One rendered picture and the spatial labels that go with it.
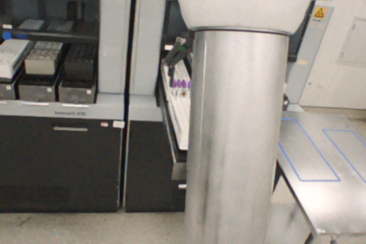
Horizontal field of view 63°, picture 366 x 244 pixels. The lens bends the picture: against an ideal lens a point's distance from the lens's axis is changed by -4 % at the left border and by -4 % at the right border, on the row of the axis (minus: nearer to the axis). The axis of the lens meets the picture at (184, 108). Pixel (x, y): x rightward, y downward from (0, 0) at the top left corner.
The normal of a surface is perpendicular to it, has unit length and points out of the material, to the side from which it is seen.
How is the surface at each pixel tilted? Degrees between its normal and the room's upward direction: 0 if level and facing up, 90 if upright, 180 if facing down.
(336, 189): 0
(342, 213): 0
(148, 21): 90
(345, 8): 90
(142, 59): 90
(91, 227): 0
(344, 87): 90
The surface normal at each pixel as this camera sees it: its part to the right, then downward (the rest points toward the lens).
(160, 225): 0.15, -0.85
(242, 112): -0.01, 0.18
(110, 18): 0.15, 0.53
